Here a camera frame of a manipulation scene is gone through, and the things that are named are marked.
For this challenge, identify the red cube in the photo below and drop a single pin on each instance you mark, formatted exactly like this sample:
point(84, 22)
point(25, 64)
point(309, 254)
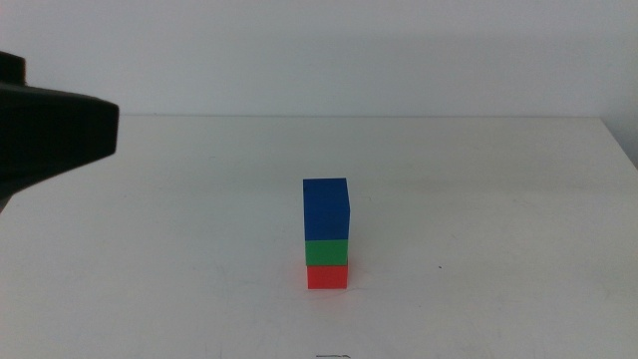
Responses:
point(327, 278)

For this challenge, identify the green cube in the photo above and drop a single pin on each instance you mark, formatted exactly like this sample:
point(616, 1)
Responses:
point(326, 252)

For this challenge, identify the blue cube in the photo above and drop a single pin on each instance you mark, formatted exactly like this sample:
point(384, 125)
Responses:
point(325, 209)

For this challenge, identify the black left Piper arm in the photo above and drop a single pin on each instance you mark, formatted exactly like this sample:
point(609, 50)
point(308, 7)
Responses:
point(50, 134)

